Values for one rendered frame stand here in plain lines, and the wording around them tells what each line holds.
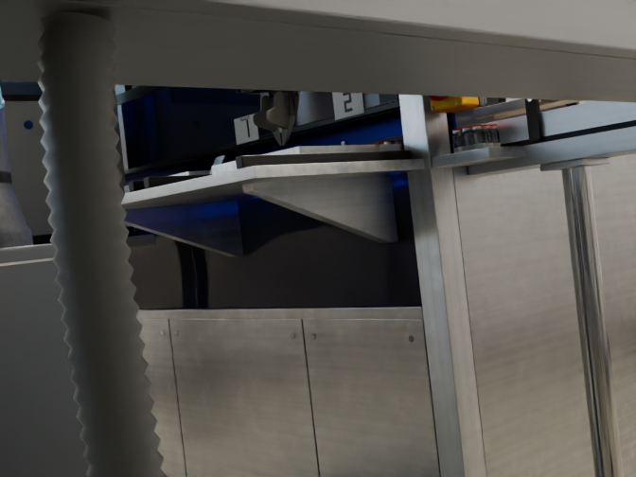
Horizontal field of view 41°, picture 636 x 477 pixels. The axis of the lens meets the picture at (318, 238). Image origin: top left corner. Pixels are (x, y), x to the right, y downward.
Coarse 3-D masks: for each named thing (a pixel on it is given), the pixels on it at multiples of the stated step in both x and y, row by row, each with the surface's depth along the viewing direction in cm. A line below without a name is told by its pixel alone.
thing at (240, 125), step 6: (234, 120) 202; (240, 120) 200; (252, 120) 197; (240, 126) 200; (246, 126) 199; (252, 126) 197; (240, 132) 200; (246, 132) 199; (252, 132) 197; (240, 138) 201; (246, 138) 199; (252, 138) 198; (258, 138) 196
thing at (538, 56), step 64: (0, 0) 24; (64, 0) 25; (128, 0) 26; (192, 0) 26; (256, 0) 28; (320, 0) 30; (384, 0) 32; (448, 0) 34; (512, 0) 37; (576, 0) 41; (0, 64) 32; (128, 64) 34; (192, 64) 36; (256, 64) 37; (320, 64) 39; (384, 64) 40; (448, 64) 42; (512, 64) 45; (576, 64) 47
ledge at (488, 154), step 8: (456, 152) 155; (464, 152) 153; (472, 152) 152; (480, 152) 151; (488, 152) 149; (496, 152) 151; (504, 152) 152; (512, 152) 154; (520, 152) 155; (440, 160) 157; (448, 160) 156; (456, 160) 155; (464, 160) 153; (472, 160) 152; (480, 160) 153; (488, 160) 156; (496, 160) 158
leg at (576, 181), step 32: (576, 160) 151; (608, 160) 155; (576, 192) 154; (576, 224) 154; (576, 256) 155; (576, 288) 156; (608, 352) 155; (608, 384) 154; (608, 416) 154; (608, 448) 154
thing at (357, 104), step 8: (336, 96) 176; (344, 96) 174; (352, 96) 172; (360, 96) 171; (336, 104) 176; (352, 104) 173; (360, 104) 171; (336, 112) 176; (352, 112) 173; (360, 112) 171
